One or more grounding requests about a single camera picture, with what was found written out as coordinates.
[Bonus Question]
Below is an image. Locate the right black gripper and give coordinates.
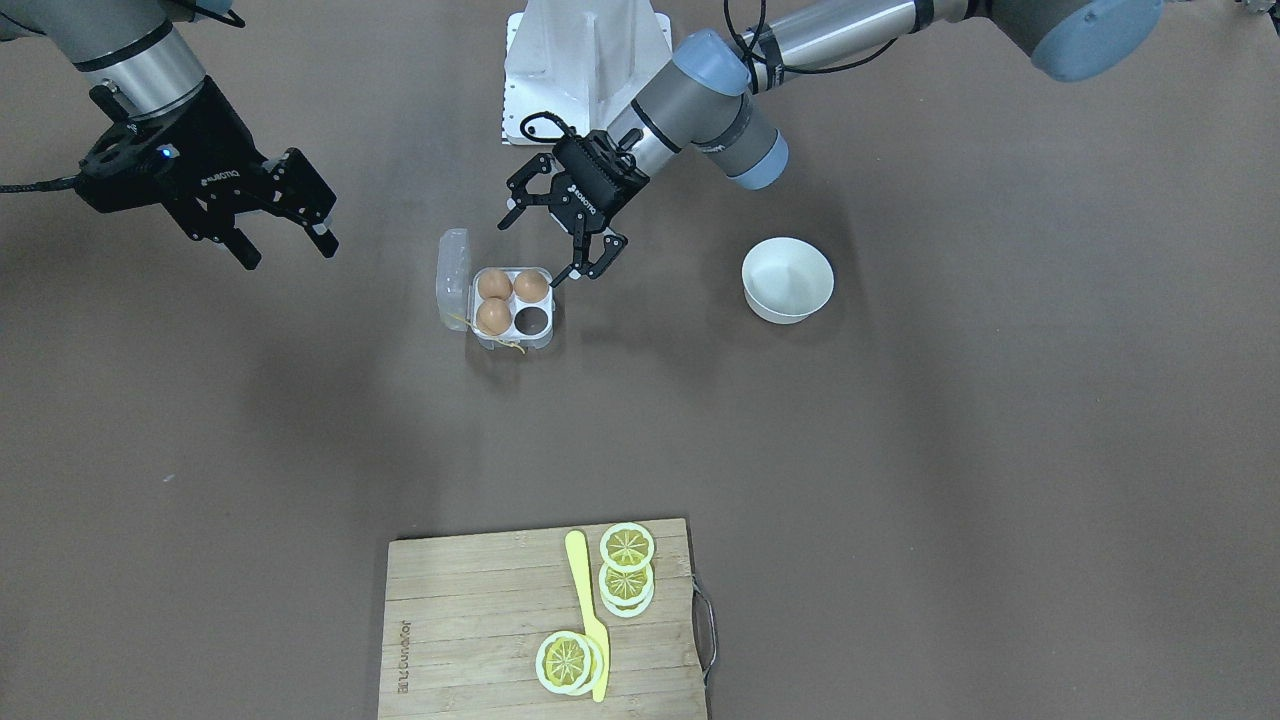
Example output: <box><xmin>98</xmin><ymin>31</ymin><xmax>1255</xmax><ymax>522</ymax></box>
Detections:
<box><xmin>76</xmin><ymin>76</ymin><xmax>339</xmax><ymax>270</ymax></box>

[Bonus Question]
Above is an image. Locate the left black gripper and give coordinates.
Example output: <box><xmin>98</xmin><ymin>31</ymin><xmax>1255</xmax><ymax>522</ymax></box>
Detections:
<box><xmin>548</xmin><ymin>129</ymin><xmax>652</xmax><ymax>291</ymax></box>

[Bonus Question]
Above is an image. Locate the brown egg from bowl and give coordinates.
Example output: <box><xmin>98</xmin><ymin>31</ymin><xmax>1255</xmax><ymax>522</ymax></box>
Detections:
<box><xmin>512</xmin><ymin>268</ymin><xmax>550</xmax><ymax>304</ymax></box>

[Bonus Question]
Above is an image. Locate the clear plastic egg box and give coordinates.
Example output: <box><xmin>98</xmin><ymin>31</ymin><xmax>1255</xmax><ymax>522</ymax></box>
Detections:
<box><xmin>435</xmin><ymin>228</ymin><xmax>556</xmax><ymax>352</ymax></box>

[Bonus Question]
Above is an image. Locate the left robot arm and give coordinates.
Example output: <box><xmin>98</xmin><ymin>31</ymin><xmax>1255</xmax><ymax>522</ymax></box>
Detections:
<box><xmin>503</xmin><ymin>1</ymin><xmax>1164</xmax><ymax>282</ymax></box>

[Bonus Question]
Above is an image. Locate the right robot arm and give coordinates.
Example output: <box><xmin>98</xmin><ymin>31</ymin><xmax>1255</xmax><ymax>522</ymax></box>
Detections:
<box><xmin>1</xmin><ymin>1</ymin><xmax>339</xmax><ymax>270</ymax></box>

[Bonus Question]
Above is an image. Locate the brown egg near slot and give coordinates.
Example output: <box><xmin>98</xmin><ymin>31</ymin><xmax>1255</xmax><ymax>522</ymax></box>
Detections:
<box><xmin>476</xmin><ymin>268</ymin><xmax>513</xmax><ymax>301</ymax></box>

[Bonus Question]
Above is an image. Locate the brown egg slot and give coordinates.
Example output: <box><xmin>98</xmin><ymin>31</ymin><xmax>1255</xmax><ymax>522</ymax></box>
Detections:
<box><xmin>475</xmin><ymin>299</ymin><xmax>513</xmax><ymax>336</ymax></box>
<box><xmin>476</xmin><ymin>268</ymin><xmax>513</xmax><ymax>301</ymax></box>

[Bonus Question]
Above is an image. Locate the brown egg far slot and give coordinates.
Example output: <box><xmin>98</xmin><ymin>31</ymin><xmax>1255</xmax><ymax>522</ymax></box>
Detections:
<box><xmin>475</xmin><ymin>299</ymin><xmax>513</xmax><ymax>336</ymax></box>

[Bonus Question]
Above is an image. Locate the yellow rubber band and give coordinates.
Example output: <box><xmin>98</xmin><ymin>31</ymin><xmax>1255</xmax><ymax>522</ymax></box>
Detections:
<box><xmin>448</xmin><ymin>314</ymin><xmax>527</xmax><ymax>355</ymax></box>

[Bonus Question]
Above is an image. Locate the white ceramic bowl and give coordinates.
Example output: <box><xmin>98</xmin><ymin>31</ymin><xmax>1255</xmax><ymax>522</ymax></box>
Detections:
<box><xmin>741</xmin><ymin>237</ymin><xmax>835</xmax><ymax>325</ymax></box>

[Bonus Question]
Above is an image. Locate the yellow plastic knife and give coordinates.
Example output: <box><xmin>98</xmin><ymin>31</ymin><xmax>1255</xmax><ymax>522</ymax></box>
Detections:
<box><xmin>564</xmin><ymin>529</ymin><xmax>611</xmax><ymax>703</ymax></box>

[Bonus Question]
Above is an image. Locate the lemon slice front lower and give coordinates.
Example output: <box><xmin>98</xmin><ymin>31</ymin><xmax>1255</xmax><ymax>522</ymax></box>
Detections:
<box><xmin>599</xmin><ymin>521</ymin><xmax>657</xmax><ymax>573</ymax></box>

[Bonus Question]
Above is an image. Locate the lemon slice back lower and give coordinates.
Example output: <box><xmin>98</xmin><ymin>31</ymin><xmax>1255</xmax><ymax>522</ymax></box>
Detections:
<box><xmin>598</xmin><ymin>565</ymin><xmax>655</xmax><ymax>618</ymax></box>

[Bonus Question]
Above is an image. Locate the wooden cutting board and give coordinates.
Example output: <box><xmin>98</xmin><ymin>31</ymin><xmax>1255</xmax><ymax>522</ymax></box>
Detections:
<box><xmin>378</xmin><ymin>518</ymin><xmax>713</xmax><ymax>719</ymax></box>

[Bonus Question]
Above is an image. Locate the lemon slice top upper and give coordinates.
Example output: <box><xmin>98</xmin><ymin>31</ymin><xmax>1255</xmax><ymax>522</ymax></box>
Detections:
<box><xmin>534</xmin><ymin>630</ymin><xmax>591</xmax><ymax>696</ymax></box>

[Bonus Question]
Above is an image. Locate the lemon slice under upper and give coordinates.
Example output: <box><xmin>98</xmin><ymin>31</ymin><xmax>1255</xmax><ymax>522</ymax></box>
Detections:
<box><xmin>582</xmin><ymin>637</ymin><xmax>608</xmax><ymax>693</ymax></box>

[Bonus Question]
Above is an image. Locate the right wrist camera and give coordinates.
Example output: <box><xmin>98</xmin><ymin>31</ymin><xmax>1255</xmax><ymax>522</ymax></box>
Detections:
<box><xmin>79</xmin><ymin>120</ymin><xmax>172</xmax><ymax>184</ymax></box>

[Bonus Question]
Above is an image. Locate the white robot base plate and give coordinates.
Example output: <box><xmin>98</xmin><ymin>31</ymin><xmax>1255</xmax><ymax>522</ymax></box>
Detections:
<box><xmin>500</xmin><ymin>1</ymin><xmax>673</xmax><ymax>145</ymax></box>

